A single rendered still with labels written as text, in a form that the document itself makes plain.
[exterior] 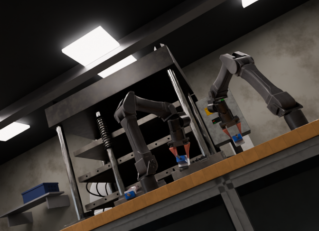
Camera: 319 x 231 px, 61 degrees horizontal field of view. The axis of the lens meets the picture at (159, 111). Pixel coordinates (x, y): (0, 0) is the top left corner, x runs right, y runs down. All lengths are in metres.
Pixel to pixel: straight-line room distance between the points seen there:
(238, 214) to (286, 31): 4.70
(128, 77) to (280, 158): 1.76
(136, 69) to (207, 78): 2.88
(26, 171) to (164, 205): 6.03
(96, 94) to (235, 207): 1.87
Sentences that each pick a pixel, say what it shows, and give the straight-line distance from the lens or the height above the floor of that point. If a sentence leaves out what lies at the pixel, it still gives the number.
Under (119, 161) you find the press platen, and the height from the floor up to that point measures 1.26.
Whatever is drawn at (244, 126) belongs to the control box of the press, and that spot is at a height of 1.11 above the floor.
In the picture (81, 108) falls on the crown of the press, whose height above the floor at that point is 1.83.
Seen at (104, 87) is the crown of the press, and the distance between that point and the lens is 2.49.
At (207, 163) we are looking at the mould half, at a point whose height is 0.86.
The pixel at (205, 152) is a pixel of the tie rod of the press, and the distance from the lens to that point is 2.09.
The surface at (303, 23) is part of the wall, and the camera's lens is 5.47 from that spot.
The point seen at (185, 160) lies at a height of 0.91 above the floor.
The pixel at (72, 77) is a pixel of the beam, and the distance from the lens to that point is 4.20.
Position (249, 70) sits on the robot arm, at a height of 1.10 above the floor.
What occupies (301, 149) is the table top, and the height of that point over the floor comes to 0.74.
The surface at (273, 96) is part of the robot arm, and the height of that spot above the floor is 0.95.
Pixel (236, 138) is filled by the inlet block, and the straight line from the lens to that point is 1.42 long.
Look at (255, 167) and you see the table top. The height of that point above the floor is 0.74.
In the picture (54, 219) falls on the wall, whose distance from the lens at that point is 6.28.
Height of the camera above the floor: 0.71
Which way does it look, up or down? 20 degrees up
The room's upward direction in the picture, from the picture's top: 22 degrees counter-clockwise
